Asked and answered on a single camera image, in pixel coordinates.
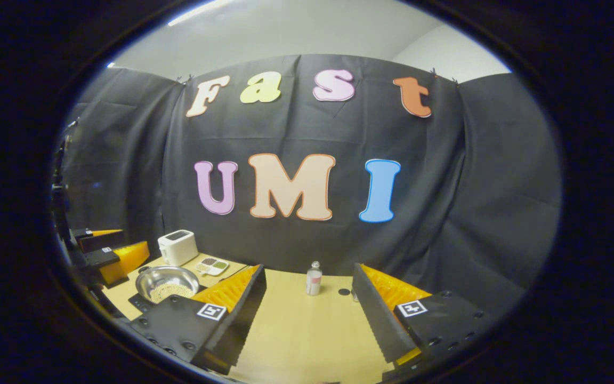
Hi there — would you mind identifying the white toaster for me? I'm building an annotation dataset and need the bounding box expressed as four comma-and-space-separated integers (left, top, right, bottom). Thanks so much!
158, 229, 199, 267

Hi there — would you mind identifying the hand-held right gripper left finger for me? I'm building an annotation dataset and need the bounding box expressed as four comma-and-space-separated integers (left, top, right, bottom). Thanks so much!
126, 264, 268, 375

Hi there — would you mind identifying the pile of soybeans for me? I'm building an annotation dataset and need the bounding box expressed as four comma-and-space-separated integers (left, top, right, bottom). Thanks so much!
150, 284, 196, 303

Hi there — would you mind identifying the small divided grain dish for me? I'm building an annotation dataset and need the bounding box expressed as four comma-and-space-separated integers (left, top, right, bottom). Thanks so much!
195, 257, 230, 276

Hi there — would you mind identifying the black induction cooktop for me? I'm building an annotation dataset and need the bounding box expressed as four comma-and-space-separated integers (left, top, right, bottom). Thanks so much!
127, 285, 206, 315

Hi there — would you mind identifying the steel pot with black handles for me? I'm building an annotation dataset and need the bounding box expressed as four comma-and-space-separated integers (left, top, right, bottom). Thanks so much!
135, 266, 201, 305

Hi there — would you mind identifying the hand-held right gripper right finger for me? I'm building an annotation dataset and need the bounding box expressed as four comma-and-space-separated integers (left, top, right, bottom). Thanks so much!
352, 262, 491, 377

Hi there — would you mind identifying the clear bottle with pink label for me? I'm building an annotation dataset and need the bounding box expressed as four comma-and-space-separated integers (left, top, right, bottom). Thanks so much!
306, 261, 322, 296

